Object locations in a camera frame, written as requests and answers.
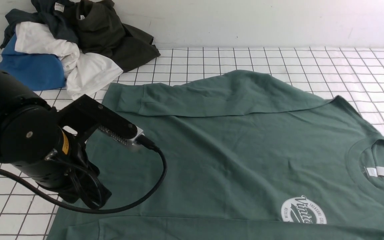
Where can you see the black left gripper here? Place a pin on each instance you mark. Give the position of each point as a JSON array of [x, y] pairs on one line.
[[82, 176]]

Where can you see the dark navy shirt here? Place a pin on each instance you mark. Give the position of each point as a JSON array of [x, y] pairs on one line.
[[48, 12]]

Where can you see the dark olive shirt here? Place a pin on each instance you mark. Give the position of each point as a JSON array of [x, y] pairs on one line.
[[101, 31]]

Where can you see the white grid tablecloth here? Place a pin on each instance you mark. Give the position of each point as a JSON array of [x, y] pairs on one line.
[[356, 74]]

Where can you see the blue shirt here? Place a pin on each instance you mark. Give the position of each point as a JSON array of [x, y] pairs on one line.
[[39, 72]]

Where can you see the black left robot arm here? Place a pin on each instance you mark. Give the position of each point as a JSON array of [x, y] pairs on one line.
[[32, 141]]

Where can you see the white shirt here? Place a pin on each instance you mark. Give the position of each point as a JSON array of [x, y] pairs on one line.
[[85, 73]]

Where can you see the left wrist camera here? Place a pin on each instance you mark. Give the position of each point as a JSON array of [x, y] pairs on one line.
[[85, 115]]

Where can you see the green long sleeve shirt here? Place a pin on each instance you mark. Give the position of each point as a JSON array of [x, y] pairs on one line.
[[249, 158]]

